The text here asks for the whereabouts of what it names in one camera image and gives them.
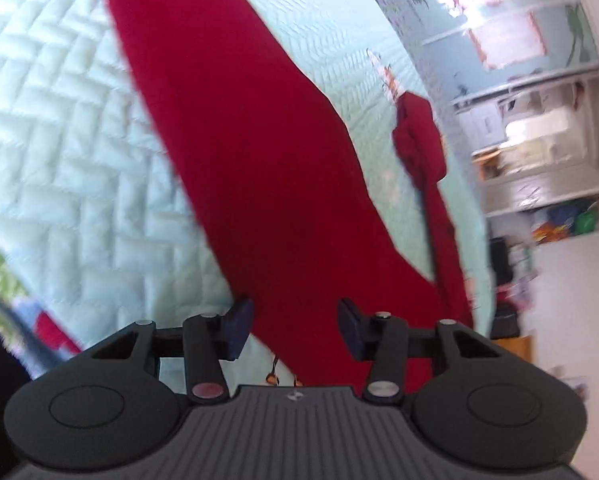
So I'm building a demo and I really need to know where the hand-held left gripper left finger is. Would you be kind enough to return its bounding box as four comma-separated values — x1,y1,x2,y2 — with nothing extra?
90,297,257,405

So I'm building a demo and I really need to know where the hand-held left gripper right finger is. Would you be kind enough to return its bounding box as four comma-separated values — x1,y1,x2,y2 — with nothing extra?
338,298,503,404

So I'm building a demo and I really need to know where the red knit garment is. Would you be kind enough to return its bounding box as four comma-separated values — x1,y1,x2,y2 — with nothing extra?
97,0,475,396

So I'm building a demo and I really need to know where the mint quilted bedspread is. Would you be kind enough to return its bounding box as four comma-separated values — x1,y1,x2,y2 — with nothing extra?
0,0,495,386

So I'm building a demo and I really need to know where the colourful toy pile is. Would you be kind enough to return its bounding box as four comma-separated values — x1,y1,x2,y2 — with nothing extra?
532,200,599,243

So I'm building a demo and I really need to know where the white sliding door wardrobe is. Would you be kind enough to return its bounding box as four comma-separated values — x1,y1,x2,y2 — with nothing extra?
369,0,599,221

